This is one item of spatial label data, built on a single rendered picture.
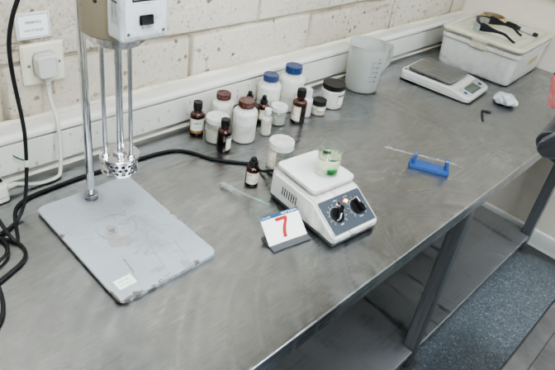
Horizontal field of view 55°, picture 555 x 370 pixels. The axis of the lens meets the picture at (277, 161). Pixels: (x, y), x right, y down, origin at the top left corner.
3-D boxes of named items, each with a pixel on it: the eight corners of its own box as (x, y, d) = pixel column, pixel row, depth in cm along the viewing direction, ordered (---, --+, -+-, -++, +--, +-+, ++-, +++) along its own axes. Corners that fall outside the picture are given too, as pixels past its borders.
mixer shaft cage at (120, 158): (147, 171, 94) (148, 34, 80) (112, 184, 89) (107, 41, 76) (126, 154, 97) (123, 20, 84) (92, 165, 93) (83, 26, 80)
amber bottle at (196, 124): (188, 129, 136) (190, 97, 131) (202, 130, 137) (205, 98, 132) (189, 136, 133) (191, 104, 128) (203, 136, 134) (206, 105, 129)
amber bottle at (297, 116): (299, 116, 150) (304, 85, 145) (306, 123, 147) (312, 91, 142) (286, 118, 148) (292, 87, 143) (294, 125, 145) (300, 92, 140)
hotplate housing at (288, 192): (375, 228, 112) (385, 197, 107) (331, 249, 104) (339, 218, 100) (305, 174, 125) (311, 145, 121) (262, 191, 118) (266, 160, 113)
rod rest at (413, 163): (448, 170, 136) (452, 158, 134) (448, 177, 133) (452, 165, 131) (409, 160, 138) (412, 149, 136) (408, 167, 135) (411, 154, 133)
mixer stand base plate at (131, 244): (216, 255, 98) (217, 251, 98) (120, 306, 85) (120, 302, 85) (127, 177, 115) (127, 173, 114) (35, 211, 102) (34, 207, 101)
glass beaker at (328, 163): (317, 163, 114) (324, 130, 110) (341, 172, 113) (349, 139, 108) (308, 177, 109) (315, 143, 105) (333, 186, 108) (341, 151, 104)
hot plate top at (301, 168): (355, 179, 112) (356, 176, 111) (313, 196, 105) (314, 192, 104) (316, 152, 119) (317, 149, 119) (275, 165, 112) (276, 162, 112)
